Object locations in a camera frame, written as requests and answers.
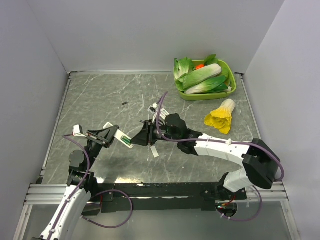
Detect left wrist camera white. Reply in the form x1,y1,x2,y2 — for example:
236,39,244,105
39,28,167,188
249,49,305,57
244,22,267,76
72,124,87,138

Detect green plastic basket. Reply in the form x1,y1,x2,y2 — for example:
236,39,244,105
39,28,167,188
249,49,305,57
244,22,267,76
174,54,237,101

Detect aluminium frame rail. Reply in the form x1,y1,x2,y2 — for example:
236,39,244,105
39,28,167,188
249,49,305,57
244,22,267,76
23,182,289,205

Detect white remote with buttons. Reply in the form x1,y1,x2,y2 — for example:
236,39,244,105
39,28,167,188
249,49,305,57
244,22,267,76
159,108,170,120

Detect orange toy carrot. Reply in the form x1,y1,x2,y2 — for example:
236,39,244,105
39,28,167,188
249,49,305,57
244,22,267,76
195,64,205,70

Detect green toy lettuce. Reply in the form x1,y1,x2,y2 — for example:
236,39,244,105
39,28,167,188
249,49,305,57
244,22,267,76
173,57,195,81

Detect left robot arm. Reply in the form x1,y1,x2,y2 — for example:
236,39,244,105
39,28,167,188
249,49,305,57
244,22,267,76
37,124,119,240

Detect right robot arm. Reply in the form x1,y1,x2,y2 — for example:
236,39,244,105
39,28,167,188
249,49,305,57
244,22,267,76
131,113,280,199

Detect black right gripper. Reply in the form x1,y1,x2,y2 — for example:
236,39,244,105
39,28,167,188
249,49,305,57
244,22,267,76
130,119,180,147

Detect green toy bok choy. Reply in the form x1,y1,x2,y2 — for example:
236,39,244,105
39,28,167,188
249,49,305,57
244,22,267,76
184,75,229,95

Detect white battery cover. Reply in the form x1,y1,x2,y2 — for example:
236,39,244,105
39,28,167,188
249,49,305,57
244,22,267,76
150,146,159,158

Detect plain white remote control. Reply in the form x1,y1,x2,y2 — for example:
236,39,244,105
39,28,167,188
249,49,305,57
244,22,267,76
114,128,134,149

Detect black base bar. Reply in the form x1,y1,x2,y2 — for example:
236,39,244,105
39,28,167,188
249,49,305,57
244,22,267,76
90,182,247,213

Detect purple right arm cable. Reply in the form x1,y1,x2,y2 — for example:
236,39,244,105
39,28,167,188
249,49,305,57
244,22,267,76
154,91,286,222

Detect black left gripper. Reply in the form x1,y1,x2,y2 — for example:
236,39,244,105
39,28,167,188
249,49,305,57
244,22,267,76
84,125,120,170

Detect large green toy cabbage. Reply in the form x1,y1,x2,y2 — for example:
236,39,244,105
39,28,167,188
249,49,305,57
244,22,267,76
182,63,222,91

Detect yellow toy cabbage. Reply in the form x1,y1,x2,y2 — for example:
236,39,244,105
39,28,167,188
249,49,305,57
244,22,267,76
204,99,236,135

